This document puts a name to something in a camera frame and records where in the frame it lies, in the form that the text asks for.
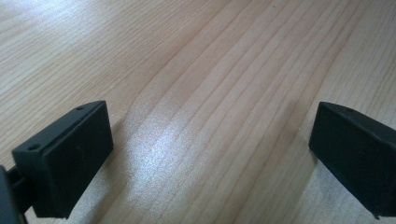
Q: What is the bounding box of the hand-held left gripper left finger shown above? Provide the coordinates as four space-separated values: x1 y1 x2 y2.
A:
11 100 115 220

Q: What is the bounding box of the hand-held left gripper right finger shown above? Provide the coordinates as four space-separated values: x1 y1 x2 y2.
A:
307 101 396 220

